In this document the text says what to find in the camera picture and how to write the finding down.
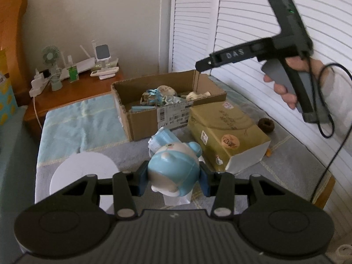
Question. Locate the wooden nightstand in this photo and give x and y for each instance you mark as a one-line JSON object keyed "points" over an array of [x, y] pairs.
{"points": [[86, 87]]}

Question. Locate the blue surgical face mask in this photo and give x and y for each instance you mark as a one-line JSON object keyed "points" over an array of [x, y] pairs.
{"points": [[161, 138]]}

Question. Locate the person's right hand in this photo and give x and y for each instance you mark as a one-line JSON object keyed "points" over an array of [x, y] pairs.
{"points": [[302, 84]]}

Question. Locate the green small bottle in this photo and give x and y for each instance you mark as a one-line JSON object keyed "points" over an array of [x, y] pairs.
{"points": [[72, 69]]}

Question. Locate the gold tissue box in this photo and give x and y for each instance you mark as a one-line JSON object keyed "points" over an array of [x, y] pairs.
{"points": [[229, 138]]}

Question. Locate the cream cloth pouch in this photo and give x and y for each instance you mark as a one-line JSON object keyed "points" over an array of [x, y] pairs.
{"points": [[194, 96]]}

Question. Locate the blue white plush toy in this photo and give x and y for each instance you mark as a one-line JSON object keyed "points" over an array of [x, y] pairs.
{"points": [[160, 163]]}

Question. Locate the wooden headboard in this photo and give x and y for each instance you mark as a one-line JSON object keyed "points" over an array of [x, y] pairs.
{"points": [[12, 12]]}

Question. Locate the small green desk fan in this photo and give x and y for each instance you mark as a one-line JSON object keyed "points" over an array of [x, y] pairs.
{"points": [[50, 55]]}

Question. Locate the phone on white stand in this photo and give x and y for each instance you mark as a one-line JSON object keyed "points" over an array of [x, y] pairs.
{"points": [[102, 54]]}

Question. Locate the light blue drawstring pouch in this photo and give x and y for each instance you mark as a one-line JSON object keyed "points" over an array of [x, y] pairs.
{"points": [[153, 97]]}

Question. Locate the white remote control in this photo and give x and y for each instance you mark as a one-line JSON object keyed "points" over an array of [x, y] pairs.
{"points": [[105, 73]]}

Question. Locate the open cardboard box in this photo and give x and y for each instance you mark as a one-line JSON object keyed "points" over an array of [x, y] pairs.
{"points": [[140, 125]]}

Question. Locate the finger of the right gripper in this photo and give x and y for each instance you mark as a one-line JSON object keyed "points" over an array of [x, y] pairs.
{"points": [[206, 64]]}

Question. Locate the blue grey plaid blanket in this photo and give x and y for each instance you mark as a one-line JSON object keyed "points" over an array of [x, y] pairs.
{"points": [[92, 125]]}

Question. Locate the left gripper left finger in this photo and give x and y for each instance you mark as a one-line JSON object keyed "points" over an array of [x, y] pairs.
{"points": [[127, 185]]}

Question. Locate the yellow blue snack bag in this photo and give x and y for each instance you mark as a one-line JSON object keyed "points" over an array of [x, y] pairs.
{"points": [[8, 105]]}

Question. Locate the white power strip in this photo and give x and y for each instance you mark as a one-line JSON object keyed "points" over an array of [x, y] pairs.
{"points": [[39, 82]]}

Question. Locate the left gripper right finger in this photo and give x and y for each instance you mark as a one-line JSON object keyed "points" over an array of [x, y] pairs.
{"points": [[222, 187]]}

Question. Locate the brown hair scrunchie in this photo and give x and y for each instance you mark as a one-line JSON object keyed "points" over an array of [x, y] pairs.
{"points": [[266, 125]]}

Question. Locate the clear jar white lid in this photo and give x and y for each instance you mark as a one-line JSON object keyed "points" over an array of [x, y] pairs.
{"points": [[80, 165]]}

